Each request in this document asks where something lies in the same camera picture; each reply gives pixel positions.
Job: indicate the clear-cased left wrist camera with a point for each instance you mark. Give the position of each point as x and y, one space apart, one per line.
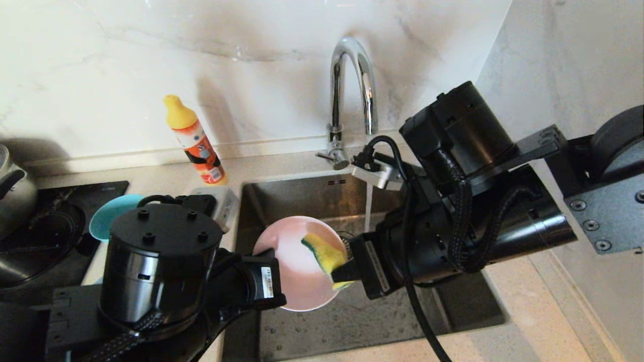
224 203

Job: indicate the teal bowl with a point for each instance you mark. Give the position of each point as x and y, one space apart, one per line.
108 216

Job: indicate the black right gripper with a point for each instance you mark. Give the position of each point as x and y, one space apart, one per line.
402 256

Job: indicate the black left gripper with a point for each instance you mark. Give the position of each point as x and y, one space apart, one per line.
246 286

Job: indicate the silver pot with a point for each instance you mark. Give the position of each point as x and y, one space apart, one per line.
17 201

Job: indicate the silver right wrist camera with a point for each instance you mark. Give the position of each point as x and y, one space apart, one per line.
377 176

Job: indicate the yellow sponge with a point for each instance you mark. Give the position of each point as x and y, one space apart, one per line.
327 254

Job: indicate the round metal drain strainer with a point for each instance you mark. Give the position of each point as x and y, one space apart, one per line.
347 240

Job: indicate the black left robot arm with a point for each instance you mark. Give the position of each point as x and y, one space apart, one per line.
156 266

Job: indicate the chrome gooseneck faucet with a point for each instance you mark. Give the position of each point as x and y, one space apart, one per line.
338 145

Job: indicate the black pan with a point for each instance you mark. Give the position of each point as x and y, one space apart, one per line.
45 241

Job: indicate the black induction cooktop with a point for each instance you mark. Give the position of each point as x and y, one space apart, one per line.
100 196

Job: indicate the pink bowl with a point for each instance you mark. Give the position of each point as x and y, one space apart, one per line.
292 271

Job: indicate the stainless steel sink basin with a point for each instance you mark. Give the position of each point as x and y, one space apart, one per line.
312 201

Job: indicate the orange yellow-capped detergent bottle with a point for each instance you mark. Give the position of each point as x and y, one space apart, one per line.
201 151

